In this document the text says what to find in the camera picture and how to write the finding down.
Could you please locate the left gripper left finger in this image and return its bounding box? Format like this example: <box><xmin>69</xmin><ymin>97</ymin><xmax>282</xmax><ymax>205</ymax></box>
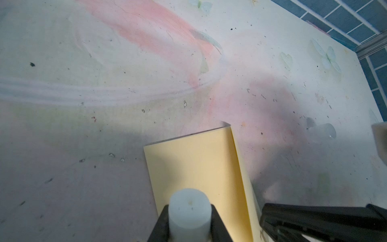
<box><xmin>147</xmin><ymin>205</ymin><xmax>169</xmax><ymax>242</ymax></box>

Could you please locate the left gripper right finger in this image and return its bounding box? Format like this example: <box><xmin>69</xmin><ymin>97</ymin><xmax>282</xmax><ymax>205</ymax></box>
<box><xmin>210</xmin><ymin>204</ymin><xmax>233</xmax><ymax>242</ymax></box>

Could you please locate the clear glue stick cap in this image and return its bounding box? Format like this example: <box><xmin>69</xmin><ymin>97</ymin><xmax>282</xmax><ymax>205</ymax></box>
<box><xmin>306</xmin><ymin>117</ymin><xmax>337</xmax><ymax>143</ymax></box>

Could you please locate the white glue stick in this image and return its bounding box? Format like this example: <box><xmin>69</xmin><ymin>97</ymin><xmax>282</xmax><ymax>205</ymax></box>
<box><xmin>168</xmin><ymin>188</ymin><xmax>212</xmax><ymax>242</ymax></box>

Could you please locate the yellow envelope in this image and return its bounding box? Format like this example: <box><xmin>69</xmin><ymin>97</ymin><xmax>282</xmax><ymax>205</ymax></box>
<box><xmin>144</xmin><ymin>127</ymin><xmax>268</xmax><ymax>242</ymax></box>

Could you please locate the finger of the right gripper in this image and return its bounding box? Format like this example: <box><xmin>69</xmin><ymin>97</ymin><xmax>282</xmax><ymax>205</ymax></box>
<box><xmin>260</xmin><ymin>203</ymin><xmax>387</xmax><ymax>242</ymax></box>

